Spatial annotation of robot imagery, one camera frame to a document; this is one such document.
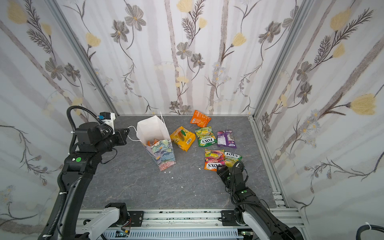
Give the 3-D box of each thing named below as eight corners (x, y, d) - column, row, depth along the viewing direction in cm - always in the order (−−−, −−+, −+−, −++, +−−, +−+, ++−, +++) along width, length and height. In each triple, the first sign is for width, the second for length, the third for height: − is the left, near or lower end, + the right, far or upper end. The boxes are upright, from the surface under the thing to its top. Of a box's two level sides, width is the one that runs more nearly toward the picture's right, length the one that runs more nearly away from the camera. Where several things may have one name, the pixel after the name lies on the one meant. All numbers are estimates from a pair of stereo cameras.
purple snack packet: (217, 148, 104) (218, 145, 101) (216, 133, 112) (216, 130, 109) (234, 148, 104) (236, 145, 101) (231, 133, 112) (233, 130, 109)
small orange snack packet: (188, 122, 119) (187, 118, 115) (195, 114, 125) (195, 110, 121) (203, 129, 114) (203, 125, 111) (210, 120, 120) (210, 116, 117)
